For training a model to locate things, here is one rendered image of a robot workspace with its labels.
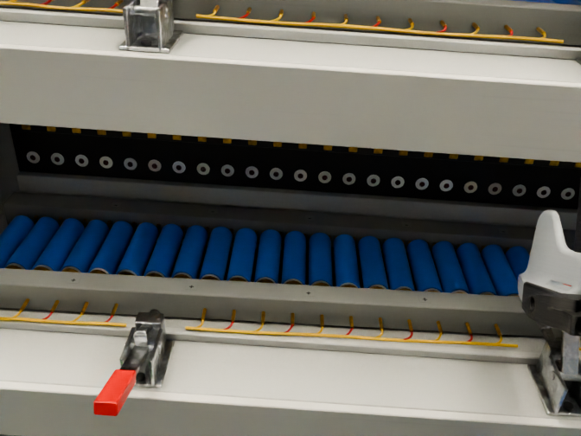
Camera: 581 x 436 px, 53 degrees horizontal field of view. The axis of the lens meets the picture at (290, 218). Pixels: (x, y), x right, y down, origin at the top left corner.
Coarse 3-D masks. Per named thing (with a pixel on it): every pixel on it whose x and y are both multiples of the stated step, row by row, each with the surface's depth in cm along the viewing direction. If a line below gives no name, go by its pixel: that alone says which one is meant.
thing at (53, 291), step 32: (0, 288) 40; (32, 288) 40; (64, 288) 40; (96, 288) 40; (128, 288) 40; (160, 288) 40; (192, 288) 40; (224, 288) 41; (256, 288) 41; (288, 288) 41; (320, 288) 41; (352, 288) 41; (32, 320) 39; (256, 320) 41; (288, 320) 41; (320, 320) 40; (352, 320) 40; (384, 320) 41; (416, 320) 41; (448, 320) 41; (480, 320) 41; (512, 320) 41
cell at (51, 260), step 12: (60, 228) 47; (72, 228) 47; (84, 228) 48; (60, 240) 45; (72, 240) 46; (48, 252) 44; (60, 252) 44; (36, 264) 43; (48, 264) 43; (60, 264) 44
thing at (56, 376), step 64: (64, 192) 50; (128, 192) 50; (192, 192) 50; (256, 192) 49; (320, 192) 50; (128, 320) 41; (192, 320) 41; (0, 384) 35; (64, 384) 36; (192, 384) 36; (256, 384) 37; (320, 384) 37; (384, 384) 37; (448, 384) 38; (512, 384) 38
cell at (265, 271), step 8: (264, 232) 48; (272, 232) 48; (264, 240) 47; (272, 240) 47; (280, 240) 48; (264, 248) 46; (272, 248) 46; (280, 248) 47; (264, 256) 45; (272, 256) 45; (256, 264) 45; (264, 264) 44; (272, 264) 44; (256, 272) 44; (264, 272) 43; (272, 272) 43; (256, 280) 43; (272, 280) 43
